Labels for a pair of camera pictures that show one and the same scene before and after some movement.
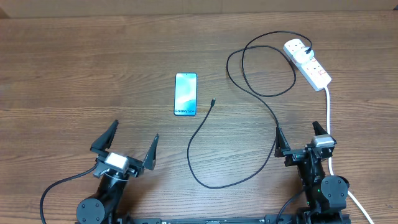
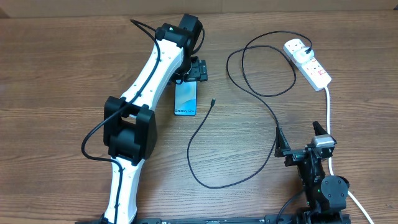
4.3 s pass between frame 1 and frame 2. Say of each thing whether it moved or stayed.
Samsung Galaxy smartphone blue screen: stayed
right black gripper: stayed
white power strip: stayed
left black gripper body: moved
